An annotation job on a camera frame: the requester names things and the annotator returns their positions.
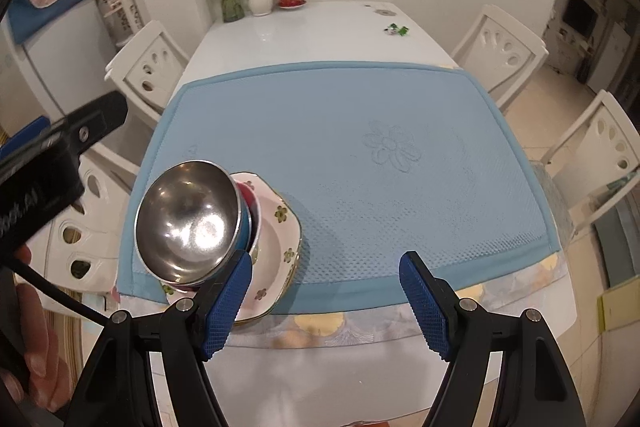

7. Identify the pink steel bowl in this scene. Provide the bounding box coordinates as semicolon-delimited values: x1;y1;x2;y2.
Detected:
231;172;262;265

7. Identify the black cable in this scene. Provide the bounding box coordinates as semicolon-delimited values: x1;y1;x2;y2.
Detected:
12;250;109;325

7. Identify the white chair near right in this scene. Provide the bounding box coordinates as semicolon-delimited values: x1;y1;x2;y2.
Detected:
532;90;639;247

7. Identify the green candy wrapper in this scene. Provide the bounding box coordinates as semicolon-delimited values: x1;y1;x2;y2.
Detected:
384;23;409;37

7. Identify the left hand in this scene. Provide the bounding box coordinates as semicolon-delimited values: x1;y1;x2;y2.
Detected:
0;243;74;413

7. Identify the white chair far right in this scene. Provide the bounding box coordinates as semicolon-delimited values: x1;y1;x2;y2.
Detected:
451;4;549;113

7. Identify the white refrigerator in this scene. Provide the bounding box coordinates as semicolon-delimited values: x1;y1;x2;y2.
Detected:
587;23;631;93

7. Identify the white chair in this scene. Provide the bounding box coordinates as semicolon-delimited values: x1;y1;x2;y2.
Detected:
451;4;549;113
532;90;639;247
104;20;190;129
28;143;139;294

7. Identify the blue steel bowl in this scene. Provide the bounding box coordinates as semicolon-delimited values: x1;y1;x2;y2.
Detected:
134;160;250;285

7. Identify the white chair far left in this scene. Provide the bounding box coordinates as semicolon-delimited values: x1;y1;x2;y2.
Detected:
104;20;190;129

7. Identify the white chair near left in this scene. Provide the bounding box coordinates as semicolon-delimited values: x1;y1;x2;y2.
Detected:
28;143;139;294

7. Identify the light blue table mat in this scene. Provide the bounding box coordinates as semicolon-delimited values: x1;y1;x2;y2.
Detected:
117;62;560;314

